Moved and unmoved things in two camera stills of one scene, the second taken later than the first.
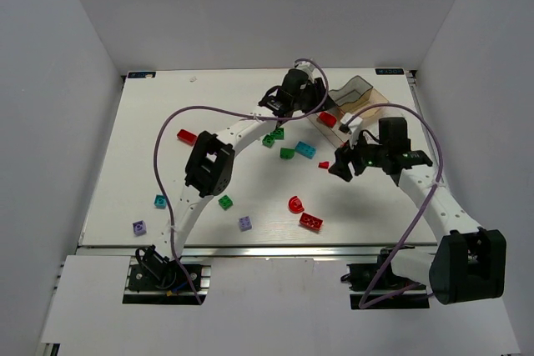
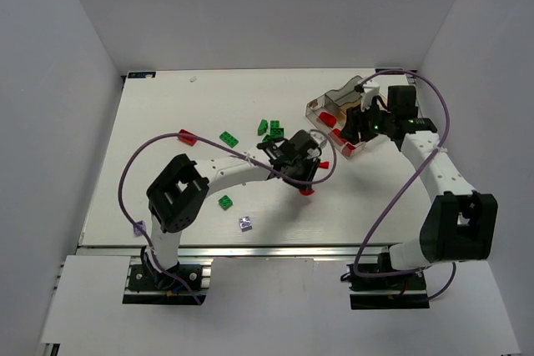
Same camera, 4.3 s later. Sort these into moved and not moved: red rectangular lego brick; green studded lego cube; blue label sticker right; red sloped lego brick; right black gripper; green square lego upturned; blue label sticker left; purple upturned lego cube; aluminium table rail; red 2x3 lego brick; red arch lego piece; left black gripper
Moved: red 2x3 lego brick; red arch lego piece; right black gripper; left black gripper
Not moved: red sloped lego brick; green studded lego cube; red rectangular lego brick; purple upturned lego cube; aluminium table rail; blue label sticker right; blue label sticker left; green square lego upturned
